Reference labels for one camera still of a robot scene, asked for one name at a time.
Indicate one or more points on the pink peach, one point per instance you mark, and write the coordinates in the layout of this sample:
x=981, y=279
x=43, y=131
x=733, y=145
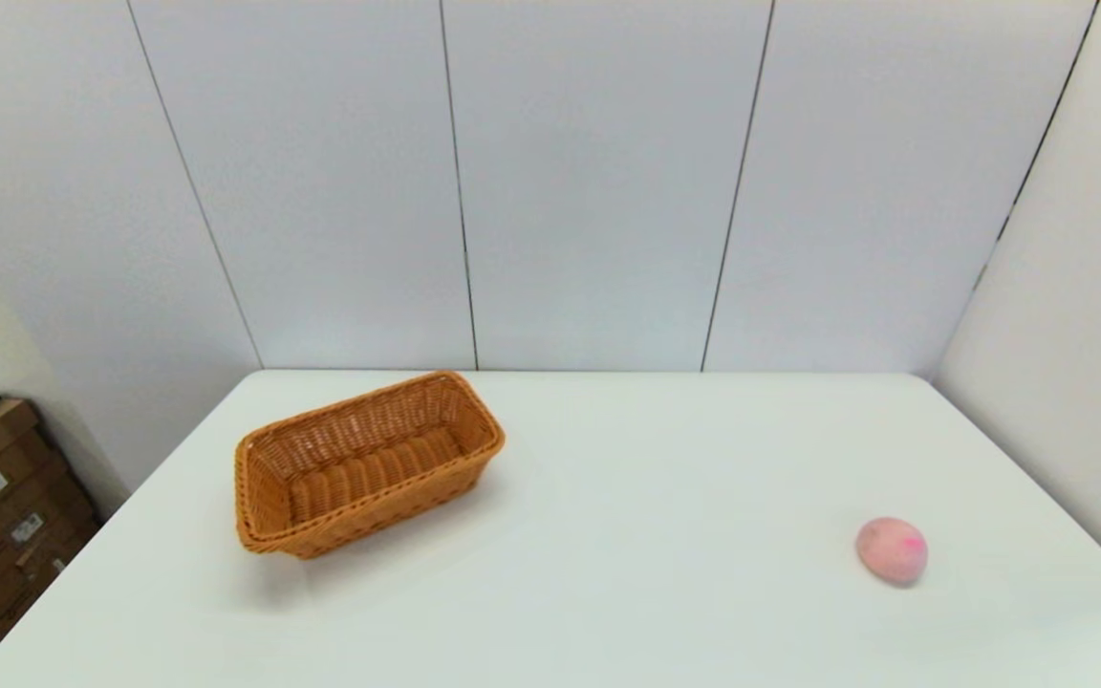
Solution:
x=890, y=552

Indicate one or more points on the orange woven wicker basket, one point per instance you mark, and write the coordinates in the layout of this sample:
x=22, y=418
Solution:
x=369, y=473

